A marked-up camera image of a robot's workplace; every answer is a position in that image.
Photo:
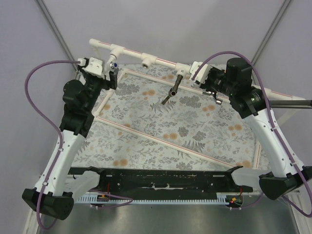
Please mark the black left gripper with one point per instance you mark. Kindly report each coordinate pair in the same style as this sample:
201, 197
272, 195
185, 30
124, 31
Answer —
113, 77

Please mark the dark grey lever faucet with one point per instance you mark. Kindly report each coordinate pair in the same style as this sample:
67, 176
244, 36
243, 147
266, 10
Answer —
173, 91

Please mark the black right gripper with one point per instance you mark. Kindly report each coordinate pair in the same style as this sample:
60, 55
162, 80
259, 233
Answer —
212, 84

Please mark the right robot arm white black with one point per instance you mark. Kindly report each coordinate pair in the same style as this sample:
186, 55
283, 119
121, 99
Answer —
287, 170

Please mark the chrome faucet on mat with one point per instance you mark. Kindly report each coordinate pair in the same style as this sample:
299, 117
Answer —
214, 95

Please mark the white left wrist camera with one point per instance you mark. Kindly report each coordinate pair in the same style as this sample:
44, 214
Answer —
92, 66

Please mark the floral patterned table mat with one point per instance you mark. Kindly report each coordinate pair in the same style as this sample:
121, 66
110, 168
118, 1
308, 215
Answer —
190, 132

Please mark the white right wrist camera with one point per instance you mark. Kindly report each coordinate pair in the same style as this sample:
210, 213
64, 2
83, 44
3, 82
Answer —
201, 75

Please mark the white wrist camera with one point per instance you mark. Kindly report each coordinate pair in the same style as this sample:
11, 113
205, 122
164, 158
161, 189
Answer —
92, 66
201, 75

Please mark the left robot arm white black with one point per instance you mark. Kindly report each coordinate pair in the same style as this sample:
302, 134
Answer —
51, 195

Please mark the white pipe frame red stripe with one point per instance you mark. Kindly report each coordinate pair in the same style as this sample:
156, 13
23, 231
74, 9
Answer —
182, 69

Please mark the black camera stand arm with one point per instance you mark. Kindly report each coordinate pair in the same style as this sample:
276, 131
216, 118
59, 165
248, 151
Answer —
291, 104

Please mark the white slotted cable duct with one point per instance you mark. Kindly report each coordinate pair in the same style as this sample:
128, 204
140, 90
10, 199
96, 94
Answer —
185, 199

